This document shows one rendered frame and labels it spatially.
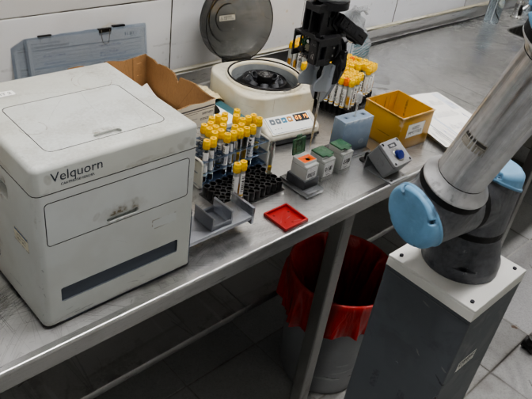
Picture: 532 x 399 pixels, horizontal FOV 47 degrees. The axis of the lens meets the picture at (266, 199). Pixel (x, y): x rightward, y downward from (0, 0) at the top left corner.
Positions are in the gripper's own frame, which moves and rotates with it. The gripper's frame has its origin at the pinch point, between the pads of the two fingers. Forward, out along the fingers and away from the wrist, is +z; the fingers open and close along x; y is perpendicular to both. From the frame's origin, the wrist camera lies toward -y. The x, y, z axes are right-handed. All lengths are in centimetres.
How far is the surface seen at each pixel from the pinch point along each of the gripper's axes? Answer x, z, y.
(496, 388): 42, 111, -76
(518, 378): 45, 111, -87
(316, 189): 3.7, 22.3, -0.6
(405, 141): 1.9, 21.1, -37.0
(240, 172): -2.6, 15.2, 17.8
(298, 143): -3.2, 13.6, 0.1
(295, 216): 7.4, 23.5, 9.5
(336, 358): 8, 91, -23
